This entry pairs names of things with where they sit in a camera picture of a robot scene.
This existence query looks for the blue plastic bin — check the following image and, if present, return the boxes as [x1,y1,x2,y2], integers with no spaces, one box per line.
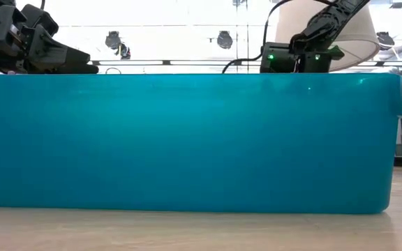
[0,72,402,215]

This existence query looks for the small dark hanging object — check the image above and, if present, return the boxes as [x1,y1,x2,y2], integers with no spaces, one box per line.
[117,42,132,60]

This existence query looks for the round dark fixture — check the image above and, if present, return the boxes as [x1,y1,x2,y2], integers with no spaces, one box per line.
[105,30,122,50]
[216,30,234,50]
[376,31,396,52]

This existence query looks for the thin vertical pole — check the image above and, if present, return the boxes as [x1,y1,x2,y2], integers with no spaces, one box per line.
[235,0,239,73]

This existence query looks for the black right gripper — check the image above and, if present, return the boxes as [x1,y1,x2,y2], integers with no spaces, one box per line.
[259,41,345,74]

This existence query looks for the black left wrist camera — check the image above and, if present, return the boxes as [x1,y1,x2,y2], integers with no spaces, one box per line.
[20,3,60,36]

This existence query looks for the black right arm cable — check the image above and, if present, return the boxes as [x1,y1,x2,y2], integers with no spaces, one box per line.
[221,0,295,75]

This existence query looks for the horizontal black rail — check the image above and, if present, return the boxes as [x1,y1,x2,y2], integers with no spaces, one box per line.
[88,59,402,67]

